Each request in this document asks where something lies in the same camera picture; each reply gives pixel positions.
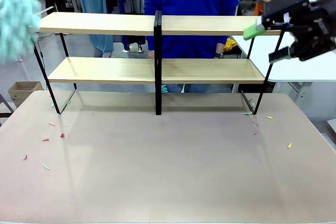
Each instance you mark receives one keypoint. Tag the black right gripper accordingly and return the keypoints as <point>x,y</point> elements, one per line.
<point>317,24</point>

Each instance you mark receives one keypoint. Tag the teal fluffy duster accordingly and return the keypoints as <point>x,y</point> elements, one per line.
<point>15,16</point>

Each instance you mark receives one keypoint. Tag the white table with rounded corner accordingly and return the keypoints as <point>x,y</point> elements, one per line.
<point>296,70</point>

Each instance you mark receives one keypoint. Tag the yellow cloth bundle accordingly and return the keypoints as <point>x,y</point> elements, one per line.
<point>231,45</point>

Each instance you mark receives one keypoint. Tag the black wrist watch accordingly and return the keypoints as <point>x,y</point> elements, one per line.
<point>218,55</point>

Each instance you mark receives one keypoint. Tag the person in blue sweater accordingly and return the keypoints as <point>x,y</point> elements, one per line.
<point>191,3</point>

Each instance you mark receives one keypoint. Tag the teal fluffy cloth piece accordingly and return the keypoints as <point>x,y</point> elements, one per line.
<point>164,89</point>

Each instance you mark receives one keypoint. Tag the hanging light blue coat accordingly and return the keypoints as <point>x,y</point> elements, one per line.
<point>92,3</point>

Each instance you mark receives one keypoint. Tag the brown cardboard box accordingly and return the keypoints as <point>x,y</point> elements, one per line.
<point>25,91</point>

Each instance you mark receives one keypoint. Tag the grey metal stand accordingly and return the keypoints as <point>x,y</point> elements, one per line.
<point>6,106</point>

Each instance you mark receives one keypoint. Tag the two-tier wooden shelf black frame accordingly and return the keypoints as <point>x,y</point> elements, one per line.
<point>131,70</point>

